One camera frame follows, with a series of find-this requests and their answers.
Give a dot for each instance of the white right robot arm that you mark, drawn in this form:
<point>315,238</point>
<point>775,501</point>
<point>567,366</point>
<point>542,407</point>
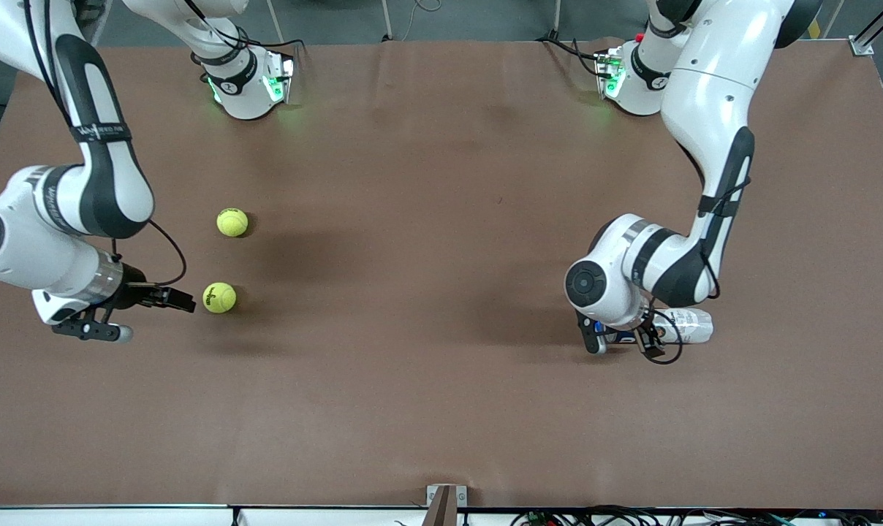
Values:
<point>25,248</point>

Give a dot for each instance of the white table frame edge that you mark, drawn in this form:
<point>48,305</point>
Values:
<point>120,517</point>

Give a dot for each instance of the thin metal stand leg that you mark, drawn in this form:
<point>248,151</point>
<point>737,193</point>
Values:
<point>387,18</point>
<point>275,18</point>
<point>556,18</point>

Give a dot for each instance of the metal table edge bracket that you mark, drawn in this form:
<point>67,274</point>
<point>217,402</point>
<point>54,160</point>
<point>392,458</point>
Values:
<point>462,497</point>

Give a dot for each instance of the yellow tennis ball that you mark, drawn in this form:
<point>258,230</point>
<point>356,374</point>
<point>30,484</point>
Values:
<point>232,222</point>
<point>219,297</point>

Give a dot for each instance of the table cover sheet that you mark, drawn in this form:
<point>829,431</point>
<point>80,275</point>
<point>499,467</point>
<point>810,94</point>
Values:
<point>441,402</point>

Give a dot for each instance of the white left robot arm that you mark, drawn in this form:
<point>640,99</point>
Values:
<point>705,95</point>

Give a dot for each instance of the clear plastic tennis ball can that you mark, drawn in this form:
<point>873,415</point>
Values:
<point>690,325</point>

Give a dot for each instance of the metal base connector plate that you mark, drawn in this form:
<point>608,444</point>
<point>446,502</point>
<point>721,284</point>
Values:
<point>608,69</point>
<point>288,80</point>

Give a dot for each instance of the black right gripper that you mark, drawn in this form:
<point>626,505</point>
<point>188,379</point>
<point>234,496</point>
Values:
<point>137,291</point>

